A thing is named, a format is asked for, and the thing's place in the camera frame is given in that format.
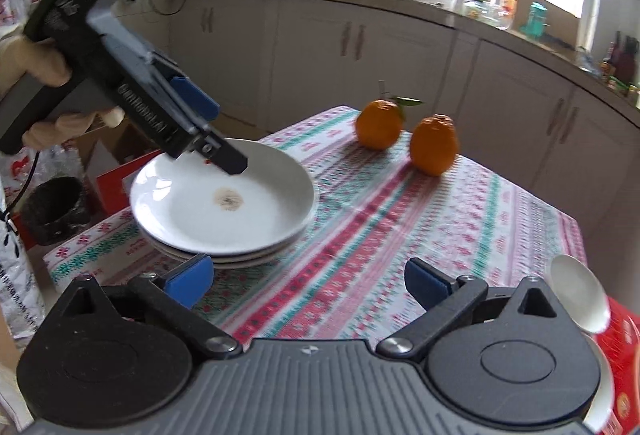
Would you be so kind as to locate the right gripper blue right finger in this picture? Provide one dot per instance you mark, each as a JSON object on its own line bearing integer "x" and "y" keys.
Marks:
{"x": 448, "y": 303}

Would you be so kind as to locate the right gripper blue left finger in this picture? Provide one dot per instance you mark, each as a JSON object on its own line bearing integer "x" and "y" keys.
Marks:
{"x": 167, "y": 302}

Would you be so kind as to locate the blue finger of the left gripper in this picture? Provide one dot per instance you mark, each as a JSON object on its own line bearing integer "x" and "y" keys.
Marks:
{"x": 219, "y": 151}
{"x": 191, "y": 101}

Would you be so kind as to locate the white plate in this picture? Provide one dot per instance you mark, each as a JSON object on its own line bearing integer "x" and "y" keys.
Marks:
{"x": 220, "y": 259}
{"x": 191, "y": 205}

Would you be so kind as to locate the white plate edge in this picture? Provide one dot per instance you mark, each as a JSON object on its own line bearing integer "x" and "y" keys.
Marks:
{"x": 230, "y": 264}

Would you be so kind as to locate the white bowl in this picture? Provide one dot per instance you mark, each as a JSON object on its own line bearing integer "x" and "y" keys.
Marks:
{"x": 580, "y": 293}
{"x": 601, "y": 407}

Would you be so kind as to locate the white kitchen cabinets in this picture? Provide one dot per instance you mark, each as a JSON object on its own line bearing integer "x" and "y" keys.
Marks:
{"x": 523, "y": 112}

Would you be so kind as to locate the gloved left hand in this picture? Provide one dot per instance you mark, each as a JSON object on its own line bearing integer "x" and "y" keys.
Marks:
{"x": 21, "y": 57}

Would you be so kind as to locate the patterned tablecloth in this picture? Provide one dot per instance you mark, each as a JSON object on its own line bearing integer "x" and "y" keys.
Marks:
{"x": 345, "y": 276}

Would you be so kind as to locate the bumpy orange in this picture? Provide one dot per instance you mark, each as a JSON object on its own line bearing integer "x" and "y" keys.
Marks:
{"x": 434, "y": 145}

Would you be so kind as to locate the orange with leaf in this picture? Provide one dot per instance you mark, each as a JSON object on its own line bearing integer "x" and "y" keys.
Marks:
{"x": 380, "y": 123}

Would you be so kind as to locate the red gift box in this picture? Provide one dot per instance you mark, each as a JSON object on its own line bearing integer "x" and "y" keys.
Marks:
{"x": 620, "y": 344}

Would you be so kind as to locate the teal water bottle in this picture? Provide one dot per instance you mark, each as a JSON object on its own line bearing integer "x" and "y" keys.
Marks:
{"x": 536, "y": 21}

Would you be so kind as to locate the cardboard box on counter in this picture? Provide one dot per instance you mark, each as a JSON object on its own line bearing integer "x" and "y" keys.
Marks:
{"x": 560, "y": 24}

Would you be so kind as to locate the knife block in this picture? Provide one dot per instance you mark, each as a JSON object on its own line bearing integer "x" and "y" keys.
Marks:
{"x": 626, "y": 62}

